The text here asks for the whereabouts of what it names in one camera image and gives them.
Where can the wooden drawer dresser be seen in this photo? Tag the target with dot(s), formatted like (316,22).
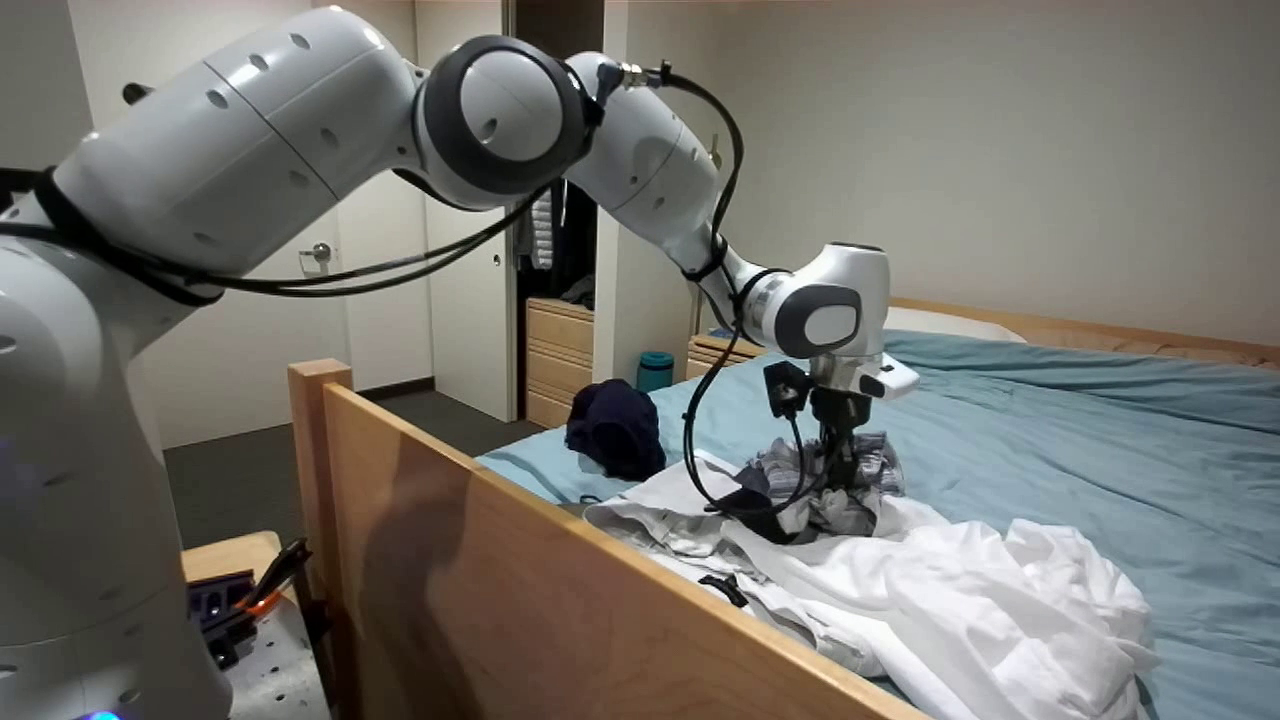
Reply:
(557,361)

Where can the black and orange tools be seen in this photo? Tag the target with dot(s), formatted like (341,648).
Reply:
(255,602)

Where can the navy blue cloth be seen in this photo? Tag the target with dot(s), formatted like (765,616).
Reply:
(619,429)

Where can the small wooden box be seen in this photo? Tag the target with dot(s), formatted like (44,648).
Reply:
(228,558)

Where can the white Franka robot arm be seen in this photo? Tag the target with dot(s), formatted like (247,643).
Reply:
(240,267)

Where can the white closet door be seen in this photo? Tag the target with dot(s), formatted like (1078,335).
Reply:
(468,306)

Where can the white pillow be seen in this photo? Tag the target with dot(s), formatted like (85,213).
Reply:
(952,325)

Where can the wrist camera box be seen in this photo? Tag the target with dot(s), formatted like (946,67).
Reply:
(888,378)

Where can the wooden bed headboard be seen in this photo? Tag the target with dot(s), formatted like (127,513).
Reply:
(1133,338)

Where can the clothes hanging in closet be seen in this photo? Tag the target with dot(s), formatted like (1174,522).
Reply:
(546,246)

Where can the wooden bed footboard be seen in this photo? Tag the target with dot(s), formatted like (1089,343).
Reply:
(507,602)

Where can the white room door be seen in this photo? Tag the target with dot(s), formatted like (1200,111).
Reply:
(373,323)

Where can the teal bottle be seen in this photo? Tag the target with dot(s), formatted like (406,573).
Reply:
(655,375)

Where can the checked plaid shirt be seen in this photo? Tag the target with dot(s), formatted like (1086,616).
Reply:
(873,484)

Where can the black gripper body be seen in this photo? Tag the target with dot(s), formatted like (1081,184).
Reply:
(835,418)

